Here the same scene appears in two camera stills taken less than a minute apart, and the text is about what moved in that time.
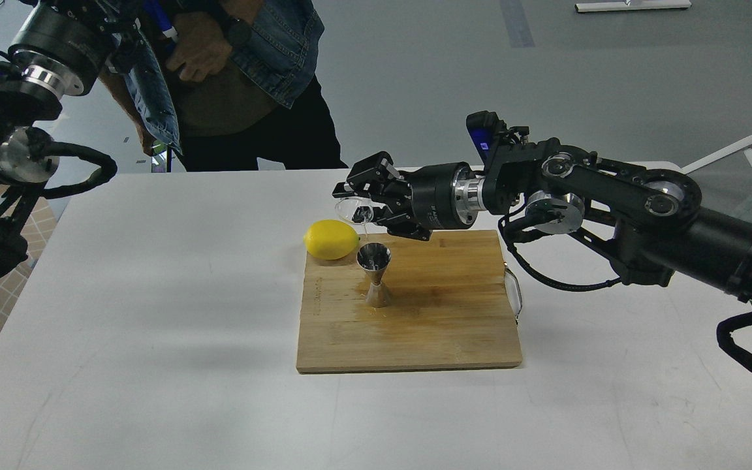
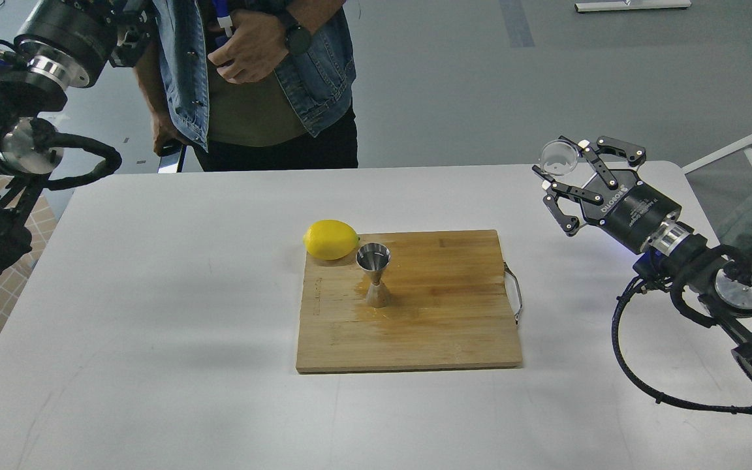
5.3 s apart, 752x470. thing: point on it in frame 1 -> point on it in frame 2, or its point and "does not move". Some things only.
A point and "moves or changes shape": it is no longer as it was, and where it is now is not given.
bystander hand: x=201 y=46 -> x=256 y=44
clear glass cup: x=355 y=210 moves or changes shape
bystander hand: x=147 y=139 -> x=164 y=127
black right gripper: x=444 y=196 -> x=632 y=212
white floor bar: x=632 y=6 does not move
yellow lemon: x=330 y=239 does not move
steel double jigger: x=374 y=258 does not move
